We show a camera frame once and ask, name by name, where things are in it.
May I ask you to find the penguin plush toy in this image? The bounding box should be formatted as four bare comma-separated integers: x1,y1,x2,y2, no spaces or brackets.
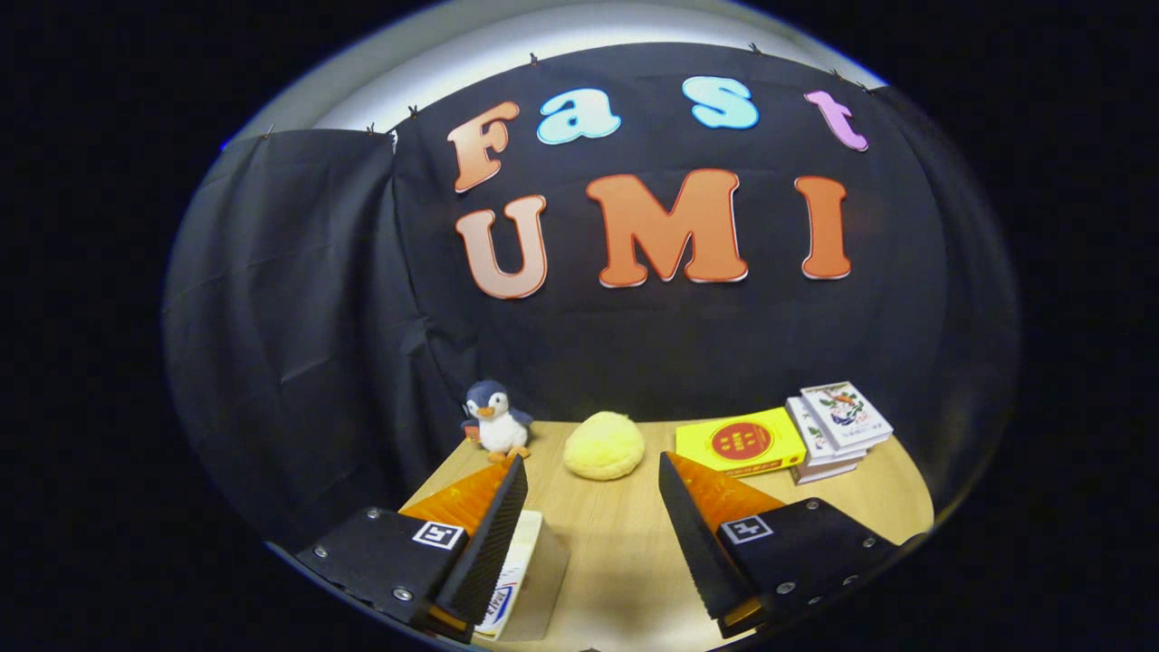
460,379,535,463

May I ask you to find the white illustrated book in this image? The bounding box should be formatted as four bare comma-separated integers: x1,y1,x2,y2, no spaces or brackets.
800,380,895,451

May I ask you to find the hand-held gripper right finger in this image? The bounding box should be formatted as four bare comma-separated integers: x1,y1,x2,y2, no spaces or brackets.
657,450,906,640

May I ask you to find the pale pink book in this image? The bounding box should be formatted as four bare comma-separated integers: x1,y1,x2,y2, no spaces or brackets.
790,457,861,485

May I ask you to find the cream fabric storage box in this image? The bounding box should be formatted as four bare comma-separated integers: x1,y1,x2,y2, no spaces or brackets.
471,509,571,642

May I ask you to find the yellow round plush cushion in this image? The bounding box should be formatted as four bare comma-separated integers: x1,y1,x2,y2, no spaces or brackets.
563,411,646,481

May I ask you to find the yellow book with red circle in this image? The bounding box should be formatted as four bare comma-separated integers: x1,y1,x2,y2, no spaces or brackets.
675,407,808,478

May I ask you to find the white paperback book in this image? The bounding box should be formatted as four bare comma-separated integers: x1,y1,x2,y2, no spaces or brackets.
785,396,868,467

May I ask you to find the black backdrop cloth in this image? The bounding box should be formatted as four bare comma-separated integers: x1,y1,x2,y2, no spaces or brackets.
163,41,1022,553

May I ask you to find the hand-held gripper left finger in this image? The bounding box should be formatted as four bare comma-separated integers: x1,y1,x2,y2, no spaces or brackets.
294,455,529,644

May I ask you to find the white canvas shoe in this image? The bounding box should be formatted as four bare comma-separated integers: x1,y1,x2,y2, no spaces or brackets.
473,542,531,637

